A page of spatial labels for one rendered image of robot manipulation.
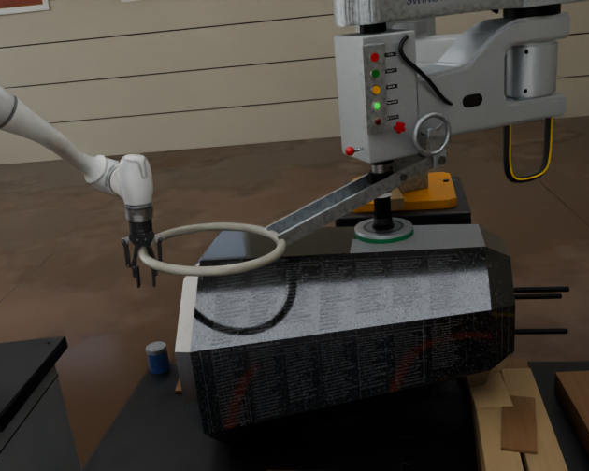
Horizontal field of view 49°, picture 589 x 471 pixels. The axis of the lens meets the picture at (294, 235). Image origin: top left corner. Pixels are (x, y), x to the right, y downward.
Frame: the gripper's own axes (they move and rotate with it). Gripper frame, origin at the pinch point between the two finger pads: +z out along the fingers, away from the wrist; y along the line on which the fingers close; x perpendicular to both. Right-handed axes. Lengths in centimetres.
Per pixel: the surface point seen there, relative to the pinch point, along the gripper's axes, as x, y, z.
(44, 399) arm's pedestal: -49, -23, 14
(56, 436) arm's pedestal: -48, -22, 27
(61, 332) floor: 144, -70, 88
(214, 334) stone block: -7.0, 21.8, 19.7
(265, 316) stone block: -7.1, 39.3, 14.4
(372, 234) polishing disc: 9, 80, -7
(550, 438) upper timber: -38, 129, 51
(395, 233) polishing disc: 7, 88, -8
